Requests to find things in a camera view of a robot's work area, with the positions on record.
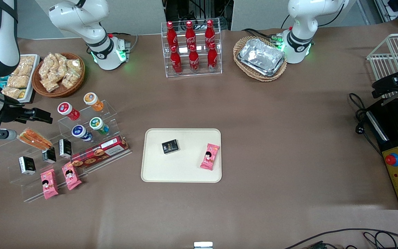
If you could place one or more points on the clear acrylic cola rack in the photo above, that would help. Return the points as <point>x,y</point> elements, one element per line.
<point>202,73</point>

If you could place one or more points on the red-lid small drink bottle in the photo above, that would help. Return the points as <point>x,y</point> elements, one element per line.
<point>67,110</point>

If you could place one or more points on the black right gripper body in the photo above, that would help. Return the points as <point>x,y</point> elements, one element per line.
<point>13,113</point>

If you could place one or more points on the brown wicker snack basket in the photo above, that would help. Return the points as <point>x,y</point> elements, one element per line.
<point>59,92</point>

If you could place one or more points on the dark background equipment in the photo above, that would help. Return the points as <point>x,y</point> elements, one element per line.
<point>192,12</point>

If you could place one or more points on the red plaid cookie box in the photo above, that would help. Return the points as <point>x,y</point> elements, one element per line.
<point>98,153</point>

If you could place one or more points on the clear bag of snacks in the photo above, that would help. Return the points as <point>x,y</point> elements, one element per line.
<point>74,67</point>
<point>47,65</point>
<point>49,85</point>
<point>62,62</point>
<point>69,80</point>

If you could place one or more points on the black machine with yellow panel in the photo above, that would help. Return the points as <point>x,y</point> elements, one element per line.
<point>392,138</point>

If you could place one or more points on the white rectangular dish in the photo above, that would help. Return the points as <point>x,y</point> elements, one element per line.
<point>32,77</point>

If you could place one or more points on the clear acrylic bottle riser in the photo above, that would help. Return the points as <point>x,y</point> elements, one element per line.
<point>109,116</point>

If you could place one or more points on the brown table cover sheet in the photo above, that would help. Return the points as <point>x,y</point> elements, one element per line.
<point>271,138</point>

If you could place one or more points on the red emergency stop button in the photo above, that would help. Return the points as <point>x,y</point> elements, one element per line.
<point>392,159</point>

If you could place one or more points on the small silver metal bracket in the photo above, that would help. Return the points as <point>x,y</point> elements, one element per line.
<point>203,245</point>

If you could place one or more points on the plastic-wrapped triangle sandwich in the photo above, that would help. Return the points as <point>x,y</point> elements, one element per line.
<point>35,139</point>

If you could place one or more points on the clear acrylic stepped display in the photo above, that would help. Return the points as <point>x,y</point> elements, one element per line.
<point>29,186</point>

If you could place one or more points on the blue-lid small drink bottle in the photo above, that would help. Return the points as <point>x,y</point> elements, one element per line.
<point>81,132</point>

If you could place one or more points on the aluminium foil tray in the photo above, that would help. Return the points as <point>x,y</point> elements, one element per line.
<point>269,74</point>
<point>261,55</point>

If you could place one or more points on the cream rectangular serving tray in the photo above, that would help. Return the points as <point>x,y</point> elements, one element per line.
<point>185,166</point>

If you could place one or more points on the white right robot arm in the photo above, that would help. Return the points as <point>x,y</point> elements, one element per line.
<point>81,17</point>

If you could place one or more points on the small black snack box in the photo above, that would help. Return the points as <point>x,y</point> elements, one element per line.
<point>49,155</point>
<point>27,165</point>
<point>170,146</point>
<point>65,148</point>

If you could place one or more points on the teal small packet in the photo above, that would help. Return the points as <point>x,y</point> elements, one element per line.
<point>2,83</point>

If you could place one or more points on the pink cartoon snack pack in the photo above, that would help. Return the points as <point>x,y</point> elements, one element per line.
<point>210,157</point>
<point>49,184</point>
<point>71,176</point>

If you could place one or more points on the red cola bottle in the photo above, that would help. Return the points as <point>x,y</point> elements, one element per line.
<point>171,34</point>
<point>190,34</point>
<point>194,60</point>
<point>209,33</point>
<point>212,58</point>
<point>176,61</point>

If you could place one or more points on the orange-lid small drink bottle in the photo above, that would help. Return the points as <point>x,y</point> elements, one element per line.
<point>93,101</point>

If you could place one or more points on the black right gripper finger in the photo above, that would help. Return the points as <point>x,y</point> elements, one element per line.
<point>43,113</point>
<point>41,120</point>

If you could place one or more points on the light wicker oval basket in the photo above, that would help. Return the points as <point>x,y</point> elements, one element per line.
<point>264,77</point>

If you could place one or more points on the green-lid small drink bottle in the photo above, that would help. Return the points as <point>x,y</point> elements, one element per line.
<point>98,125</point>

